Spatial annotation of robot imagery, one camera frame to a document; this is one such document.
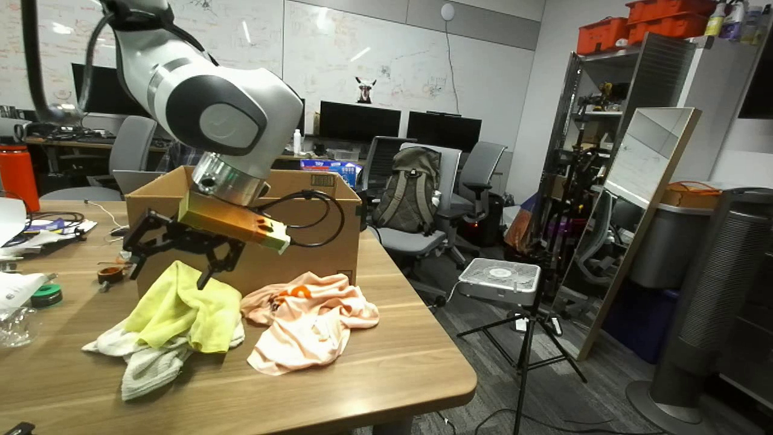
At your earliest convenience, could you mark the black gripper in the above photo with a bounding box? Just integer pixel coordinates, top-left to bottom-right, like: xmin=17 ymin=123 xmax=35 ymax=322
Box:
xmin=121 ymin=212 xmax=245 ymax=290

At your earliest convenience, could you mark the yellow cloth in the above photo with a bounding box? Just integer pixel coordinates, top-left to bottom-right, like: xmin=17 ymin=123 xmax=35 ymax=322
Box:
xmin=121 ymin=258 xmax=245 ymax=358

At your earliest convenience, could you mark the white cloth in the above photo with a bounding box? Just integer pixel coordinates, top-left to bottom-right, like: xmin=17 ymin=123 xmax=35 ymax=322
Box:
xmin=82 ymin=319 xmax=249 ymax=403

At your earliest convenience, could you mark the brown cardboard box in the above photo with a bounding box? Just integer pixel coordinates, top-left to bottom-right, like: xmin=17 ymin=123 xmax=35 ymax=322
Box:
xmin=123 ymin=163 xmax=364 ymax=296

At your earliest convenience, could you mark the blue product box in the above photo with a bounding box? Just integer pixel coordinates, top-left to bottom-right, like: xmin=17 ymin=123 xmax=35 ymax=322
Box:
xmin=300 ymin=155 xmax=364 ymax=191

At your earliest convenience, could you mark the flat orange box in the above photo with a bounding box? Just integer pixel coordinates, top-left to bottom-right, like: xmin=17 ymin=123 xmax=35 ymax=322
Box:
xmin=659 ymin=181 xmax=721 ymax=212

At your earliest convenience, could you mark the brown tape roll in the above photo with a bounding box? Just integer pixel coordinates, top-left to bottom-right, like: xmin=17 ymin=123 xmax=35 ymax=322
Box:
xmin=97 ymin=262 xmax=128 ymax=290

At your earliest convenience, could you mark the grey padded office chair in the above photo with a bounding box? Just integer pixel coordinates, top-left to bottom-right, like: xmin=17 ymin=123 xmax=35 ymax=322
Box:
xmin=38 ymin=115 xmax=160 ymax=202

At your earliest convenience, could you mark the magazine paper stack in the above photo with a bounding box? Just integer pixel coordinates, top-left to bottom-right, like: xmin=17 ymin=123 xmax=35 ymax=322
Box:
xmin=0 ymin=212 xmax=99 ymax=261

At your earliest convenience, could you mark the green tape roll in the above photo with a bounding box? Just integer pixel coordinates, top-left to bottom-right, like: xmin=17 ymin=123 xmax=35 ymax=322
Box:
xmin=29 ymin=279 xmax=64 ymax=308

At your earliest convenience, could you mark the peach cloth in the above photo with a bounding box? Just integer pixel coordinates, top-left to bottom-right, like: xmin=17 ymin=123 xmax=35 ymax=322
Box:
xmin=238 ymin=271 xmax=382 ymax=380

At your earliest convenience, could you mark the black computer monitor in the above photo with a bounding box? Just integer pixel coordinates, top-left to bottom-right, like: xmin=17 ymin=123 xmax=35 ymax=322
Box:
xmin=70 ymin=62 xmax=152 ymax=115
xmin=319 ymin=98 xmax=402 ymax=143
xmin=406 ymin=108 xmax=483 ymax=155

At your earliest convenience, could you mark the plain white paper sheet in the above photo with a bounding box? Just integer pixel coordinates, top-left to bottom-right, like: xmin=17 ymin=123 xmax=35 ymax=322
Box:
xmin=0 ymin=196 xmax=32 ymax=248

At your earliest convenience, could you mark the orange water bottle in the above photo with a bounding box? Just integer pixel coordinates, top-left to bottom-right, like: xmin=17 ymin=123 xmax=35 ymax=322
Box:
xmin=0 ymin=143 xmax=41 ymax=215

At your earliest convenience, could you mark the grey framed mesh chair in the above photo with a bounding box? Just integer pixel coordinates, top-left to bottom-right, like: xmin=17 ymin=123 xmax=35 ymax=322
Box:
xmin=364 ymin=132 xmax=406 ymax=201

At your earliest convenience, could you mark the grey green backpack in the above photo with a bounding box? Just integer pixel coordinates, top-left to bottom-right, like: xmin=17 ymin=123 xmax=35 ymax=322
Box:
xmin=371 ymin=144 xmax=444 ymax=236

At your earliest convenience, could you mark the dog picture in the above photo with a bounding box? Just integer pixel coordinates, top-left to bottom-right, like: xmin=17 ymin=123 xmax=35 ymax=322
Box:
xmin=352 ymin=75 xmax=378 ymax=105

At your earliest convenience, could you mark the light grey office chair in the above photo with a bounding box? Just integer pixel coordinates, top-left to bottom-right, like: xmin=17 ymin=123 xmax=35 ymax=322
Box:
xmin=364 ymin=134 xmax=473 ymax=296

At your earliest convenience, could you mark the dark grey office chair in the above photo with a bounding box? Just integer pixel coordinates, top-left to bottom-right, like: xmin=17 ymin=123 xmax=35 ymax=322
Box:
xmin=448 ymin=139 xmax=517 ymax=256

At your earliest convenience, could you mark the white plastic bin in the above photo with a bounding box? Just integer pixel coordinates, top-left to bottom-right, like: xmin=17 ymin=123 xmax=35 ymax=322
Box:
xmin=457 ymin=256 xmax=544 ymax=308

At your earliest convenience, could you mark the black tripod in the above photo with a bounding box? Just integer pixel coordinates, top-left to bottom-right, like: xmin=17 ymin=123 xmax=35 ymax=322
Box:
xmin=457 ymin=299 xmax=590 ymax=435

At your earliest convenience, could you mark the blue floor crate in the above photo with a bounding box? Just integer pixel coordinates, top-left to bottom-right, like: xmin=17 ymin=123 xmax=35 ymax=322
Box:
xmin=602 ymin=279 xmax=681 ymax=365

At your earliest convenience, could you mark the small orange storage bin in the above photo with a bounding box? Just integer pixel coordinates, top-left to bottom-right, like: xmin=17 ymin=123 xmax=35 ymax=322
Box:
xmin=574 ymin=17 xmax=633 ymax=58

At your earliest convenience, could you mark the grey round trash can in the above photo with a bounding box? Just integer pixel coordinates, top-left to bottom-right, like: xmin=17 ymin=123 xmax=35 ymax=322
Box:
xmin=631 ymin=201 xmax=712 ymax=291

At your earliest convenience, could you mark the metal shelf rack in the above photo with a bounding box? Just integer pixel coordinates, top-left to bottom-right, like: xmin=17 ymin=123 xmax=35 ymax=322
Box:
xmin=535 ymin=34 xmax=695 ymax=311

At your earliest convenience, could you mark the tall dark grey cylinder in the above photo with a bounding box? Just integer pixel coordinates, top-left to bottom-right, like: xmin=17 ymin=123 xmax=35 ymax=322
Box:
xmin=650 ymin=189 xmax=773 ymax=413

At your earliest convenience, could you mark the white cabinet panel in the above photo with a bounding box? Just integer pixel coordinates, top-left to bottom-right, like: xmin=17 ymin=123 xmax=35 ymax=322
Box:
xmin=678 ymin=10 xmax=773 ymax=191

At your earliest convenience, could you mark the wooden wall desk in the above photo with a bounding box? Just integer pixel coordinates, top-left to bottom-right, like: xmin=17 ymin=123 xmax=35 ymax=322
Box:
xmin=22 ymin=132 xmax=116 ymax=155

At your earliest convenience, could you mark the thin black camera cable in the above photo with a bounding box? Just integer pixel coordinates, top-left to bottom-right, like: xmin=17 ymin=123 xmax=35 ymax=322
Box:
xmin=249 ymin=186 xmax=348 ymax=251

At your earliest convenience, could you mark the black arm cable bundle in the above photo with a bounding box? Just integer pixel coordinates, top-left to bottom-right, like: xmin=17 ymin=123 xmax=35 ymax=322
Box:
xmin=18 ymin=0 xmax=110 ymax=123

